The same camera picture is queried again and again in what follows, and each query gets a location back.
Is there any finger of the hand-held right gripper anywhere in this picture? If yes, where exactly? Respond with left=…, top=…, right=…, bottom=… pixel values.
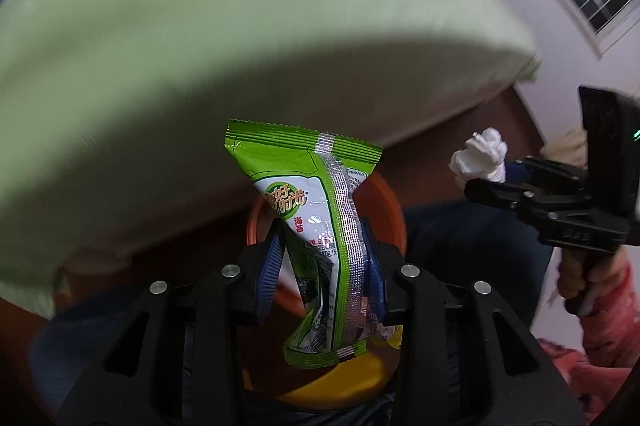
left=502, top=157, right=590, bottom=188
left=464, top=177, right=553, bottom=219

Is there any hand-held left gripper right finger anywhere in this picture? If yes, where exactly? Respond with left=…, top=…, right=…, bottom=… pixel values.
left=357, top=219, right=586, bottom=426

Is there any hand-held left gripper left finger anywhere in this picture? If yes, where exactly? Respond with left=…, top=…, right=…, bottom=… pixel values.
left=57, top=226, right=286, bottom=426

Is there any white tissue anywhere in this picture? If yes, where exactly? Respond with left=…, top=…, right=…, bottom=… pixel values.
left=448, top=129, right=508, bottom=188

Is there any orange plastic bin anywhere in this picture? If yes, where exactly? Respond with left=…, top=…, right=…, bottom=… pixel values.
left=245, top=171, right=408, bottom=407

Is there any green snack packet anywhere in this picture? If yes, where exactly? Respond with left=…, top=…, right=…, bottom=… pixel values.
left=224, top=119, right=385, bottom=366

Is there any person's right forearm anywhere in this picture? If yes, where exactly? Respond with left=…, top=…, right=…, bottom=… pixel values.
left=580, top=263, right=640, bottom=372

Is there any person's right hand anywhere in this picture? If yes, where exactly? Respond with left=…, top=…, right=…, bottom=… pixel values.
left=557, top=249, right=632, bottom=304

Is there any person's right jeans leg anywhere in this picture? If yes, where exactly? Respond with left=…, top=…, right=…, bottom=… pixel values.
left=404, top=200, right=557, bottom=349

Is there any person's jeans leg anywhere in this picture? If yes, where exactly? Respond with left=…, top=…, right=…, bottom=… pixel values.
left=404, top=200, right=557, bottom=349
left=29, top=291, right=197, bottom=417

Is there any person's left jeans leg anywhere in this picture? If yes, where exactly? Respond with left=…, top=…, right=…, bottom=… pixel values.
left=29, top=291, right=197, bottom=417

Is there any person's pink patterned top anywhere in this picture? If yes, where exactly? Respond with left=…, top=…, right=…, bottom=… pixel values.
left=537, top=338, right=640, bottom=426

